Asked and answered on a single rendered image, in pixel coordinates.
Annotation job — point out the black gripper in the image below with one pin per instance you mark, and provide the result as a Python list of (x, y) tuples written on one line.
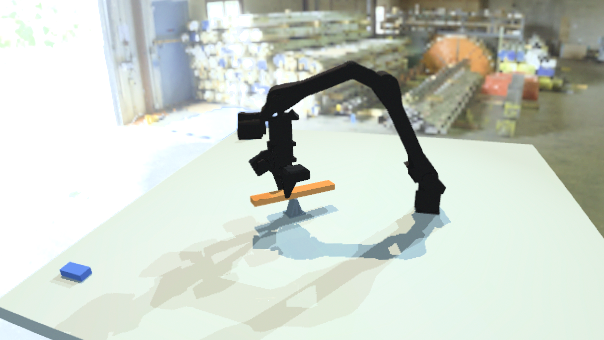
[(287, 175)]

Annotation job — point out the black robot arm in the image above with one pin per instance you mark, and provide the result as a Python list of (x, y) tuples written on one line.
[(281, 97)]

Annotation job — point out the orange bar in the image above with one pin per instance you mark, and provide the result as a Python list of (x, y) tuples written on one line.
[(299, 191)]

